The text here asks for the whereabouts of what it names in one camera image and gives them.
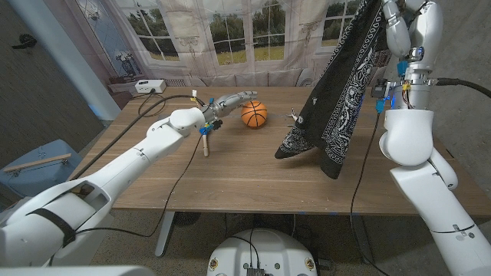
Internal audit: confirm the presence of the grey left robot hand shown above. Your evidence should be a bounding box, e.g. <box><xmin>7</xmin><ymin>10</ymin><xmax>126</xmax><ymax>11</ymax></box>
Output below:
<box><xmin>199</xmin><ymin>90</ymin><xmax>259</xmax><ymax>123</ymax></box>

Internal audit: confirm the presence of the blue bin with wooden handle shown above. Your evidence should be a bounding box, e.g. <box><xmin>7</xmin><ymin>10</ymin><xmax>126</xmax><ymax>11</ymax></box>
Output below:
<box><xmin>0</xmin><ymin>138</ymin><xmax>84</xmax><ymax>199</ymax></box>

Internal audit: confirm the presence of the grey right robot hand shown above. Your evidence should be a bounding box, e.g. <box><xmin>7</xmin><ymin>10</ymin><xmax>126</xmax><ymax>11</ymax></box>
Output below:
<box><xmin>381</xmin><ymin>0</ymin><xmax>444</xmax><ymax>111</ymax></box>

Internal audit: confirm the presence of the table leg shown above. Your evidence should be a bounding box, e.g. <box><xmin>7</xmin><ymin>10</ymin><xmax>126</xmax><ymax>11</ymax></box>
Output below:
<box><xmin>348</xmin><ymin>214</ymin><xmax>375</xmax><ymax>265</ymax></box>
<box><xmin>154</xmin><ymin>211</ymin><xmax>176</xmax><ymax>258</ymax></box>

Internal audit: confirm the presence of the thin black left wrist cable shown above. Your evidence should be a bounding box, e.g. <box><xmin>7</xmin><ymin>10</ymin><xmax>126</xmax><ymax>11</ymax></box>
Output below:
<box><xmin>74</xmin><ymin>133</ymin><xmax>204</xmax><ymax>238</ymax></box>

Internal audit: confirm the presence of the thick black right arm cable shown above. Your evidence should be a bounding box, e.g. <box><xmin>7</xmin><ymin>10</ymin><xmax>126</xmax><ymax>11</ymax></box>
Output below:
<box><xmin>435</xmin><ymin>77</ymin><xmax>491</xmax><ymax>99</ymax></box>

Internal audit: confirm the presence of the black power box cable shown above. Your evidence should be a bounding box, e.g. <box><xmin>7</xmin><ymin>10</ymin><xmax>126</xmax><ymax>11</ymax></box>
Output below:
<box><xmin>132</xmin><ymin>90</ymin><xmax>167</xmax><ymax>118</ymax></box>

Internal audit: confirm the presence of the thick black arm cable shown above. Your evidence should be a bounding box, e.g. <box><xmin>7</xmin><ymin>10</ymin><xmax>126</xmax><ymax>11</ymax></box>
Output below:
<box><xmin>68</xmin><ymin>94</ymin><xmax>200</xmax><ymax>181</ymax></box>
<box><xmin>435</xmin><ymin>77</ymin><xmax>491</xmax><ymax>99</ymax></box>

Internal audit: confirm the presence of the black paisley bandana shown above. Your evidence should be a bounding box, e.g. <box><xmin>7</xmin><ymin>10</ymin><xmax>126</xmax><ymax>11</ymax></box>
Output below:
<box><xmin>274</xmin><ymin>0</ymin><xmax>388</xmax><ymax>180</ymax></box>

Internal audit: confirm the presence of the printed window backdrop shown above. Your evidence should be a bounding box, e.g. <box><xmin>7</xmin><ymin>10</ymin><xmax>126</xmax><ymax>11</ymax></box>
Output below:
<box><xmin>74</xmin><ymin>0</ymin><xmax>414</xmax><ymax>89</ymax></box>

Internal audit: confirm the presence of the black round fan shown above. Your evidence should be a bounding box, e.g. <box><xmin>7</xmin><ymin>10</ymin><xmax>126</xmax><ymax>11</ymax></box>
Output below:
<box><xmin>172</xmin><ymin>211</ymin><xmax>202</xmax><ymax>228</ymax></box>

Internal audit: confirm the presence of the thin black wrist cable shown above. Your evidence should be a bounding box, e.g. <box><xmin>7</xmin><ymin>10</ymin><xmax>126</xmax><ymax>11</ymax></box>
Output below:
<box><xmin>74</xmin><ymin>133</ymin><xmax>204</xmax><ymax>238</ymax></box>
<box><xmin>349</xmin><ymin>110</ymin><xmax>388</xmax><ymax>276</ymax></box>

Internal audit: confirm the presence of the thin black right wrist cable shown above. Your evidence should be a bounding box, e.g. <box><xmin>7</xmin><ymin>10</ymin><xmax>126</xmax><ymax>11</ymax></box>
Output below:
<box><xmin>349</xmin><ymin>110</ymin><xmax>388</xmax><ymax>276</ymax></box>

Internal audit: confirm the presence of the pale round column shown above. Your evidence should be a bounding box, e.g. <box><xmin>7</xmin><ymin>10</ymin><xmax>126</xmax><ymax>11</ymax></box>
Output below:
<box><xmin>7</xmin><ymin>0</ymin><xmax>122</xmax><ymax>122</ymax></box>

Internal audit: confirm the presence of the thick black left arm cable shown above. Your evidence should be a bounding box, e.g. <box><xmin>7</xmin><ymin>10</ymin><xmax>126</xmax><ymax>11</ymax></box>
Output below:
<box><xmin>68</xmin><ymin>94</ymin><xmax>200</xmax><ymax>181</ymax></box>

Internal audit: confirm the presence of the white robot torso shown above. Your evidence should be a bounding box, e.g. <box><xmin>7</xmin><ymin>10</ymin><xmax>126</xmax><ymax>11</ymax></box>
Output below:
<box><xmin>206</xmin><ymin>228</ymin><xmax>318</xmax><ymax>276</ymax></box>

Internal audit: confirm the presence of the white power box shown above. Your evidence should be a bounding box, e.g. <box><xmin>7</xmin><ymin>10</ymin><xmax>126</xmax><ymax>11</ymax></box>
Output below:
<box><xmin>134</xmin><ymin>79</ymin><xmax>167</xmax><ymax>94</ymax></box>

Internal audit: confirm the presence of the orange basketball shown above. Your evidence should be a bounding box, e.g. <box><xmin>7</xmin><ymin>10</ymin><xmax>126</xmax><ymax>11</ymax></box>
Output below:
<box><xmin>240</xmin><ymin>100</ymin><xmax>269</xmax><ymax>128</ymax></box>

